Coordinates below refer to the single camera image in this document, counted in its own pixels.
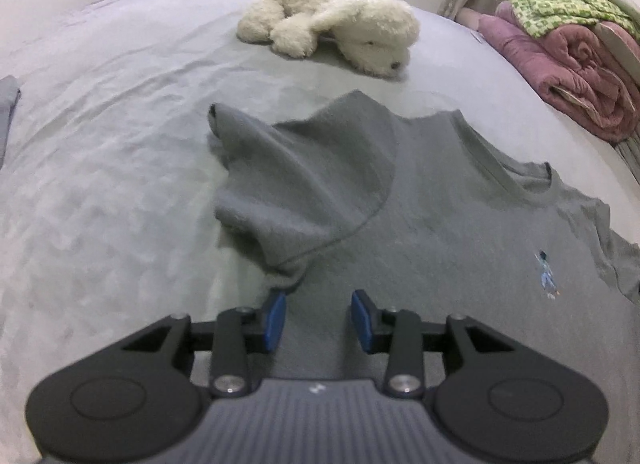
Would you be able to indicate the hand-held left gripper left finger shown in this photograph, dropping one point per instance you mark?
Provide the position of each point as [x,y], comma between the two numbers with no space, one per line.
[276,316]

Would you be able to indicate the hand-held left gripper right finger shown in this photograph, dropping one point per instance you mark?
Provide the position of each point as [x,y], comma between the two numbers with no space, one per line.
[361,316]

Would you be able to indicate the grey t-shirt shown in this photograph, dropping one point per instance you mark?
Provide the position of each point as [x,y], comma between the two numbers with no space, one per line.
[425,204]

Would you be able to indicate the bed with grey sheet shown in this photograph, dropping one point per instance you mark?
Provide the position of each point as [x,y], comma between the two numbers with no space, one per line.
[125,144]

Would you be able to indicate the white plush dog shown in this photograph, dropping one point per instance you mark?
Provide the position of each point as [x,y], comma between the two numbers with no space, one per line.
[370,24]

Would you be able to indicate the grey-green quilt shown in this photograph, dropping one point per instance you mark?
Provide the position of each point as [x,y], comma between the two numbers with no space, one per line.
[631,159]

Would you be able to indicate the pale pink cushion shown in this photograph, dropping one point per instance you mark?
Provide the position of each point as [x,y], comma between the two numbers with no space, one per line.
[471,18]

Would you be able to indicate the pink folded blanket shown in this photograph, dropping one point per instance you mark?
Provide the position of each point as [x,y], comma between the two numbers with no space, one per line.
[575,64]

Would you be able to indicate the beige pillow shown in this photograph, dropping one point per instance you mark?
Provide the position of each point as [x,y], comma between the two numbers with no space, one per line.
[625,54]

